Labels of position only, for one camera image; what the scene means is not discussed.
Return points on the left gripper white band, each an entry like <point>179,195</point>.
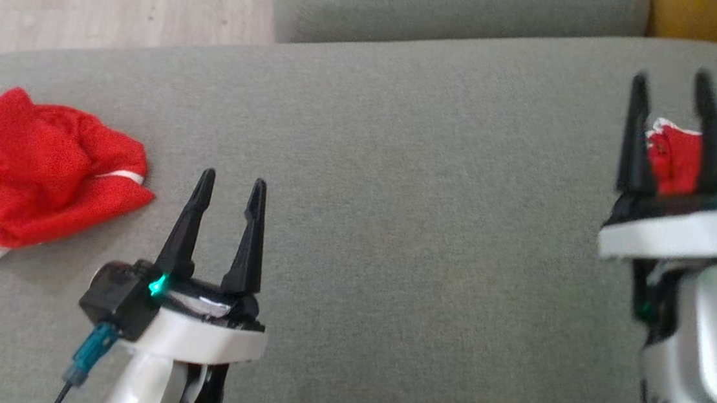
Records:
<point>203,340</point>

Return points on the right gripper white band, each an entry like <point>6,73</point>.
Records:
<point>667,235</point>

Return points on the red shorts with white stripe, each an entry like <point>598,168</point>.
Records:
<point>676,164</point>

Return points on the red Bulls 23 jersey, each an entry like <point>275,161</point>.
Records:
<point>36,173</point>

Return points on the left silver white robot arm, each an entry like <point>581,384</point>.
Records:
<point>141,384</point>

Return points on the grey sofa seat cushion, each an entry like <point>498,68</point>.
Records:
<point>398,198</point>

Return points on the grey sofa back cushion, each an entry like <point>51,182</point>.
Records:
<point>453,8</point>

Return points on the left black wrist camera box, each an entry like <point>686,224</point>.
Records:
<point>120,297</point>

